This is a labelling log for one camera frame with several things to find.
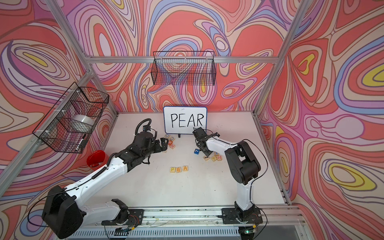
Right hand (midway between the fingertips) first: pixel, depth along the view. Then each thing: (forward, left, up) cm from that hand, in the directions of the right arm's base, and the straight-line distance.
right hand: (204, 150), depth 98 cm
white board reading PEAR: (+17, +14, +11) cm, 25 cm away
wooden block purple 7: (-6, -1, 0) cm, 7 cm away
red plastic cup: (-11, +60, +13) cm, 62 cm away
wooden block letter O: (+12, +25, +1) cm, 28 cm away
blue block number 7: (-1, +5, +1) cm, 5 cm away
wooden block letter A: (-13, +12, +1) cm, 18 cm away
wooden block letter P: (-13, +20, +1) cm, 24 cm away
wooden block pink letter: (-6, -9, 0) cm, 11 cm away
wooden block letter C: (+10, +21, +1) cm, 24 cm away
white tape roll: (-3, +60, +33) cm, 69 cm away
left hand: (-4, +24, +17) cm, 30 cm away
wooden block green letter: (-6, -6, +1) cm, 9 cm away
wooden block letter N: (+3, +21, +2) cm, 21 cm away
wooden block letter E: (-13, +16, +1) cm, 21 cm away
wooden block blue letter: (-3, -8, 0) cm, 8 cm away
